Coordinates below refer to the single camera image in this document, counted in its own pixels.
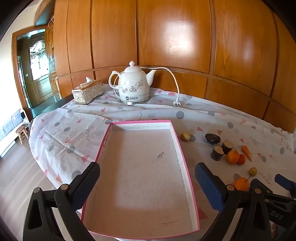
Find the brown-green kiwi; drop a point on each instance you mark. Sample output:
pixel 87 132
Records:
pixel 185 136

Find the silver kettle base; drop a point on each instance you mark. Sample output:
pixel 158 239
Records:
pixel 135 102

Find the small carrot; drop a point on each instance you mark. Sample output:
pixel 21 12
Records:
pixel 246 151

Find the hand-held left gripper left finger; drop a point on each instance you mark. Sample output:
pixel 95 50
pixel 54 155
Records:
pixel 89 178

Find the orange without stem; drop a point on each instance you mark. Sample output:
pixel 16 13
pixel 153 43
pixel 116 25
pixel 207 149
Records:
pixel 232 157

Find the ornate silver tissue box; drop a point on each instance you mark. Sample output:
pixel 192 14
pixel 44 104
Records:
pixel 87 91

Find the orange with long stem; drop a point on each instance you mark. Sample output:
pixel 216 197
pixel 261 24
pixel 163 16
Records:
pixel 241 184

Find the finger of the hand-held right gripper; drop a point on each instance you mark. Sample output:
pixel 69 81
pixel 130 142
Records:
pixel 262 184
pixel 285 182

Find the white grid-patterned furniture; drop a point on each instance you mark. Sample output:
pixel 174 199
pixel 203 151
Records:
pixel 9 125

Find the dark purple passion fruit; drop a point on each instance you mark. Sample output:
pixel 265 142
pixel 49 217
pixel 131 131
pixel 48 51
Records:
pixel 212 138

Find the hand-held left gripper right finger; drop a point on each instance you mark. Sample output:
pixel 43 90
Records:
pixel 209 187

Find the white floral ceramic kettle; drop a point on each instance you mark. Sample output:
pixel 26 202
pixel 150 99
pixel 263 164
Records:
pixel 133 81

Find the pink shallow cardboard box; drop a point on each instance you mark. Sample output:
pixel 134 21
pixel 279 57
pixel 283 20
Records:
pixel 143 173

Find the white patterned tablecloth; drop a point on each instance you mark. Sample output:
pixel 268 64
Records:
pixel 69 129

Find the small wooden stool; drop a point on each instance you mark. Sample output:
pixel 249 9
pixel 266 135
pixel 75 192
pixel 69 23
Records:
pixel 22 132

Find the wooden door with glass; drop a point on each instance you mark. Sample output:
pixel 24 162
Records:
pixel 40 74

